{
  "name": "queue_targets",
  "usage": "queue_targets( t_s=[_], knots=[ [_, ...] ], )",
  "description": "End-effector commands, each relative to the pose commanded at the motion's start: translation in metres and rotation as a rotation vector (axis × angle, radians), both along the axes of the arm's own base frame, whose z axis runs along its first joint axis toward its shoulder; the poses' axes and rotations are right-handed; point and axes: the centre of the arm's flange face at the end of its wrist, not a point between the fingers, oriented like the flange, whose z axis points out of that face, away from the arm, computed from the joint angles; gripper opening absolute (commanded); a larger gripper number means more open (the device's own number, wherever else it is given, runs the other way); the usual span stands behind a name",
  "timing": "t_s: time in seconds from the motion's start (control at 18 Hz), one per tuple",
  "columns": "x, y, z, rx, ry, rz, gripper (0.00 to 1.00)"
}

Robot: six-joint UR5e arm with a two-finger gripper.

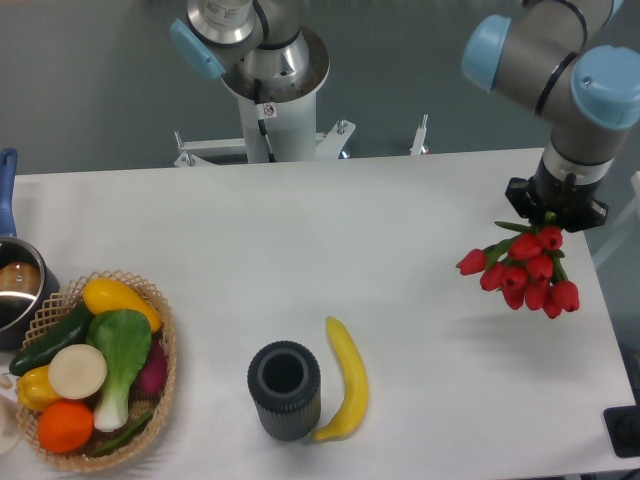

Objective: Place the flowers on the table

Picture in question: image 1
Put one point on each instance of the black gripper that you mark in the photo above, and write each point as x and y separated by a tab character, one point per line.
545	200

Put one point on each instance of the red tulip bouquet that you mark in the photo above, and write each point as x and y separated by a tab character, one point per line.
526	268

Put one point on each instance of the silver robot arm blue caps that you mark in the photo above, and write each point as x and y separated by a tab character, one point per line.
590	96

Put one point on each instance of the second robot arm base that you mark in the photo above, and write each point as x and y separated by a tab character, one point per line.
259	49

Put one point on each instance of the black device at table edge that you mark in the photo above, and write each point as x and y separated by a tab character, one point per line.
623	429

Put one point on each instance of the yellow banana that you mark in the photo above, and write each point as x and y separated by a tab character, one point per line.
354	406

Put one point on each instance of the dark grey ribbed vase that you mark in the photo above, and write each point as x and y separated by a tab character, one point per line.
284	381

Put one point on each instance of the purple sweet potato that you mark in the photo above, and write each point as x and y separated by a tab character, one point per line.
153	376

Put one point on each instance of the green bok choy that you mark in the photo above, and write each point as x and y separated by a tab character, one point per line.
123	337

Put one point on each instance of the yellow squash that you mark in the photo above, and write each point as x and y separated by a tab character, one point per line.
103	294

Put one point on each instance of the green chili pepper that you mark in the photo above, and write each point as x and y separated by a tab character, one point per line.
123	438

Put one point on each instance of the woven wicker basket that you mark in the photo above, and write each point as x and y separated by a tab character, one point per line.
54	309

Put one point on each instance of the green cucumber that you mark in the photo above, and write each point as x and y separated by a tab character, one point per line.
71	330

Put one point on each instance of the cream round disc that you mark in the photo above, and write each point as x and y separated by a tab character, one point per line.
77	372

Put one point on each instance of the orange fruit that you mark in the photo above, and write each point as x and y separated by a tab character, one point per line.
65	426

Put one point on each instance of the yellow bell pepper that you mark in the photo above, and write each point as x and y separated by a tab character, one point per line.
34	390

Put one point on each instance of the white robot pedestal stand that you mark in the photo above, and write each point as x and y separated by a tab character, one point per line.
272	132

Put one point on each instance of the blue handled saucepan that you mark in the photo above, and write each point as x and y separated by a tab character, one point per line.
26	280

